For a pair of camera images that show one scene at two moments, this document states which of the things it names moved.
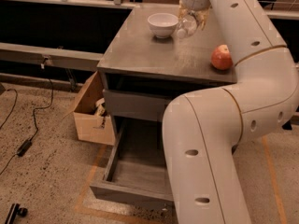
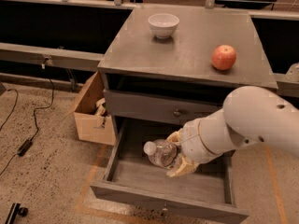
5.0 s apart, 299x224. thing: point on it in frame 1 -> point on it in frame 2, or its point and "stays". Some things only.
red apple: x=221 y=58 stays
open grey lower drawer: x=136 y=170 stays
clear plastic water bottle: x=187 y=25 -> x=161 y=152
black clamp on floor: x=15 y=211 stays
